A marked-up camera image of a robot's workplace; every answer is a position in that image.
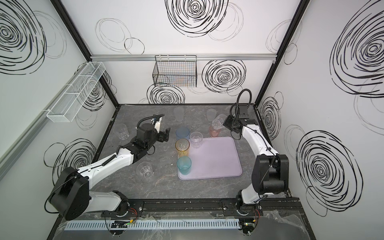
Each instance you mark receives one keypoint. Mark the clear faceted glass tumbler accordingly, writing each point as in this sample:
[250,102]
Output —
[218,122]

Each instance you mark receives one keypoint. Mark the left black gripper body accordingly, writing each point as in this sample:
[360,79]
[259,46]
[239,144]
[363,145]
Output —
[163,135]

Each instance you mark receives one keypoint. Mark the white mesh wall shelf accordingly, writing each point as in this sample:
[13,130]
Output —
[76,93]

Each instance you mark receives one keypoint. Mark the black wire basket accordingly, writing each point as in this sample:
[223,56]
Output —
[176,73]

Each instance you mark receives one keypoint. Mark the clear glass far left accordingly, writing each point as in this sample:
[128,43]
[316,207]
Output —
[122,132]

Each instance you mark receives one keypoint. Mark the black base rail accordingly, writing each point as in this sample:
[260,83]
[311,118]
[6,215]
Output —
[226,207]

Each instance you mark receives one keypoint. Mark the amber translucent cup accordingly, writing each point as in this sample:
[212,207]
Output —
[182,147]

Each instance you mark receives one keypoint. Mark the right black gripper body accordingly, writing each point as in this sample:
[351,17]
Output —
[229,123]

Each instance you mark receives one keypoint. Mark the pink translucent cup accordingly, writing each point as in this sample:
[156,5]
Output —
[214,132]

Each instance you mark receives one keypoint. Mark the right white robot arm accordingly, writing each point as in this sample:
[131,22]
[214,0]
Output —
[270,175]

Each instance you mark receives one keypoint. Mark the aluminium wall rail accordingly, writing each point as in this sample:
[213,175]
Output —
[182,57]
[17,149]

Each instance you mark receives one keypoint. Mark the aluminium wall rail back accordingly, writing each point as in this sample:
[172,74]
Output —
[182,57]

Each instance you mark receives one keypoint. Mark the blue translucent tall cup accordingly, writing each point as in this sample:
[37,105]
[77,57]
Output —
[183,133]

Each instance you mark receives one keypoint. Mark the aluminium wall rail left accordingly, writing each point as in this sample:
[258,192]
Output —
[17,149]

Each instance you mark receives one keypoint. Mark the clear glass lying front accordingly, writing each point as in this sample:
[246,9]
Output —
[145,171]

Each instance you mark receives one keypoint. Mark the teal translucent cup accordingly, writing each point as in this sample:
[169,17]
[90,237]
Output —
[184,165]

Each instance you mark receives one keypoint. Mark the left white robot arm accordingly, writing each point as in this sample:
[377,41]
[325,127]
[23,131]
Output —
[72,195]

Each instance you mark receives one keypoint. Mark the frosted white cup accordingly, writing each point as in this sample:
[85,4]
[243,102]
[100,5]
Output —
[179,113]

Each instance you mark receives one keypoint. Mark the lilac plastic tray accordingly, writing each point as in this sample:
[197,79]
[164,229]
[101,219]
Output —
[216,158]

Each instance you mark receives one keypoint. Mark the white slotted cable duct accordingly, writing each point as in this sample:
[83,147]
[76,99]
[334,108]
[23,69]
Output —
[191,224]

